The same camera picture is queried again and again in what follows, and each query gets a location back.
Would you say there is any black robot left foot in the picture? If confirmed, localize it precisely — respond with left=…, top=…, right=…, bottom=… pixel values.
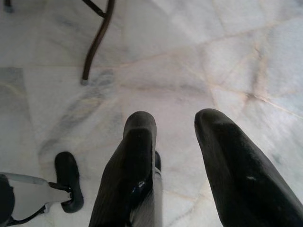
left=54, top=151, right=84, bottom=214

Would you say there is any black robot foot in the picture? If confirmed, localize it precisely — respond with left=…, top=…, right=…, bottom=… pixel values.
left=54, top=151, right=84, bottom=214
left=153, top=150, right=162, bottom=173

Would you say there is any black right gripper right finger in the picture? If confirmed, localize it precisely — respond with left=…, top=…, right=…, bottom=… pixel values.
left=194, top=108, right=303, bottom=227

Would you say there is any brown metal chair crossbar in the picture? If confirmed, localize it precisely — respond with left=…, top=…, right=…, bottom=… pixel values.
left=82, top=0, right=107, bottom=17

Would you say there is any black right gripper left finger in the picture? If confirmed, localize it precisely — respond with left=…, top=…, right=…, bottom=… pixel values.
left=89, top=111, right=157, bottom=227

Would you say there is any white robot left leg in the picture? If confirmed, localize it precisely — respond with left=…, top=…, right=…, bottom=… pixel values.
left=0, top=172, right=73, bottom=227

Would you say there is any black robot right foot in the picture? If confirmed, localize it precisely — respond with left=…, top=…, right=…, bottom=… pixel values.
left=153, top=150, right=162, bottom=173

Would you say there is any brown metal chair leg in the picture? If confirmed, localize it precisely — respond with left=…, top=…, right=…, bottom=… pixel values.
left=80, top=0, right=116, bottom=86

